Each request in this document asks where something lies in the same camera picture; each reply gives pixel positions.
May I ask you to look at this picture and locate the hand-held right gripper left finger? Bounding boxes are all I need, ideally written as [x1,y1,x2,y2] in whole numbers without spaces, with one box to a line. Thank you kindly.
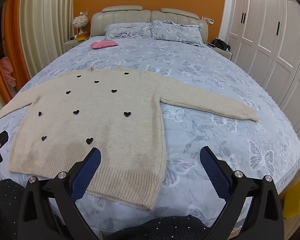
[17,147,108,240]

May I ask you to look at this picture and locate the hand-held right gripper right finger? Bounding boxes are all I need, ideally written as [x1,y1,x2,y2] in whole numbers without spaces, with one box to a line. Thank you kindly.
[199,146,285,240]

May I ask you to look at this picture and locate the beige knit sweater black hearts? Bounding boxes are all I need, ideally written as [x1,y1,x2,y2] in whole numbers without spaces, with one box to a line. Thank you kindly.
[0,67,259,210]

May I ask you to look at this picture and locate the bed with butterfly cover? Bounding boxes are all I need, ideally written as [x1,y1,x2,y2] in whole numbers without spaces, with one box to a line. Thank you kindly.
[0,39,300,233]

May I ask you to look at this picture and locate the person's dark dotted trousers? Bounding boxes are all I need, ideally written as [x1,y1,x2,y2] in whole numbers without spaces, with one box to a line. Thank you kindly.
[0,179,210,240]

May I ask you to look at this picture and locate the pink cloth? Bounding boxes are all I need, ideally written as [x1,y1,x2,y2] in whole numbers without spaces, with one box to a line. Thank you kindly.
[0,57,17,88]

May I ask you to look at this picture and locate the yellow block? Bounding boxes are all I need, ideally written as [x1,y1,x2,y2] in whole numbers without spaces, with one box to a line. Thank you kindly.
[282,180,300,219]

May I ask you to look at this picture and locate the orange curtain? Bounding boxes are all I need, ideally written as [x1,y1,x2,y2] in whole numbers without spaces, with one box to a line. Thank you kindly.
[0,0,23,100]

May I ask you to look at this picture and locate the cream nightstand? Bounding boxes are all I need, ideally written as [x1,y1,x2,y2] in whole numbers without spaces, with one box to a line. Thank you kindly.
[207,42,233,60]
[64,36,90,53]

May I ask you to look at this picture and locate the black bag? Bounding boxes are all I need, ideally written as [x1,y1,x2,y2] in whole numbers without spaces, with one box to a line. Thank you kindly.
[211,38,231,52]

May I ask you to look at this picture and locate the cream pleated curtain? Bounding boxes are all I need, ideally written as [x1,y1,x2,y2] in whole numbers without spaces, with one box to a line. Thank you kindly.
[19,0,75,78]

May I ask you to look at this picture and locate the white panelled wardrobe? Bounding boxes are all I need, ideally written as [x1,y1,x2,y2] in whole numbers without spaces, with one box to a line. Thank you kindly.
[226,0,300,140]

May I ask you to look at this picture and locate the grey butterfly print pillow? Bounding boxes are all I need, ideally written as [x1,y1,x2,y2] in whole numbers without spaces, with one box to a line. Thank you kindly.
[150,19,204,47]
[104,21,155,40]

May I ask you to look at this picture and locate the white feather table lamp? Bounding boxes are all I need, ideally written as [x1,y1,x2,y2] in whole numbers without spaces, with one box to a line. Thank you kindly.
[72,15,88,40]

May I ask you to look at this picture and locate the beige padded bed headboard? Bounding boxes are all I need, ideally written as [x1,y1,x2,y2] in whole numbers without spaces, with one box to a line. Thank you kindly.
[90,5,208,44]

